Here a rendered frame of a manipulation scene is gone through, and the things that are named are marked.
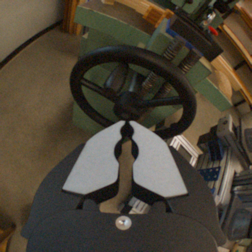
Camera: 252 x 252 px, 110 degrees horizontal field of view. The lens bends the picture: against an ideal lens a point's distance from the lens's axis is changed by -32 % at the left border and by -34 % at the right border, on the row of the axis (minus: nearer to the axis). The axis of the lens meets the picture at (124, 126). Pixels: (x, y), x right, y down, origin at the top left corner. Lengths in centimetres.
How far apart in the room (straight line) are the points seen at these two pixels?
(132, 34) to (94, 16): 12
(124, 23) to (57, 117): 93
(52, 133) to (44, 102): 30
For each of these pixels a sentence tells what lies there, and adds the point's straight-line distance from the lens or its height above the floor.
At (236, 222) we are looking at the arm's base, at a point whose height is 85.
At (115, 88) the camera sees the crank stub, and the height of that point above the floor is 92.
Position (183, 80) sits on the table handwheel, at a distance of 20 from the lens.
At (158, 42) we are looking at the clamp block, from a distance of 27.
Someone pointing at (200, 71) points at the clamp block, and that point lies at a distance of 30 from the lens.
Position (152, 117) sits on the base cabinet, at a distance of 61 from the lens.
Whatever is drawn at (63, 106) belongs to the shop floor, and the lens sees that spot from 118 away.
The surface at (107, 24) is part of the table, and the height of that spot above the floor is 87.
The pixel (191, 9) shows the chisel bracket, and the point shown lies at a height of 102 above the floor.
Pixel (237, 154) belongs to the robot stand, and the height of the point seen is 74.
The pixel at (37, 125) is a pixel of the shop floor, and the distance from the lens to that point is 115.
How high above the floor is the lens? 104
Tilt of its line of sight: 61 degrees down
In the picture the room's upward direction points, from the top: 48 degrees clockwise
